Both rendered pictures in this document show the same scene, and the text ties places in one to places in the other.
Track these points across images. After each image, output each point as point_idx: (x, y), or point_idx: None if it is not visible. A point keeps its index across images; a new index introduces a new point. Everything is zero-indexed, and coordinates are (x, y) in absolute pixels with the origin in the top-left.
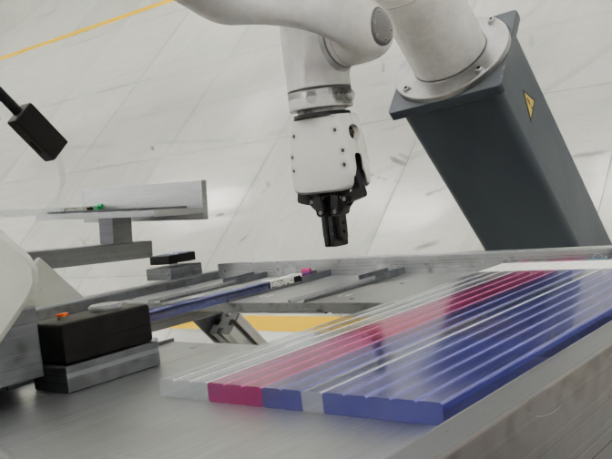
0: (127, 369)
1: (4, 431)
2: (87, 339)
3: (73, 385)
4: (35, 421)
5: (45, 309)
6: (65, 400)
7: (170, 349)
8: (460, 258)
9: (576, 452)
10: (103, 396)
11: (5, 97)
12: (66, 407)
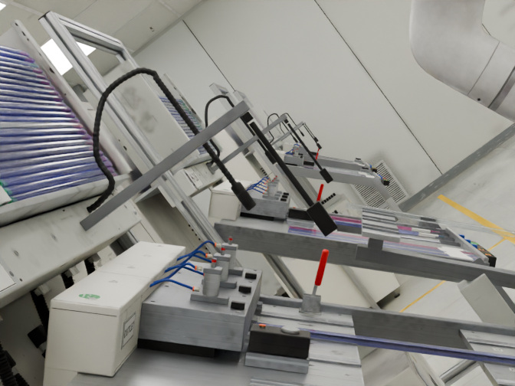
0: (283, 367)
1: (185, 366)
2: (264, 342)
3: (247, 362)
4: (201, 368)
5: (402, 315)
6: (234, 367)
7: (342, 370)
8: None
9: None
10: (244, 373)
11: (304, 197)
12: (223, 370)
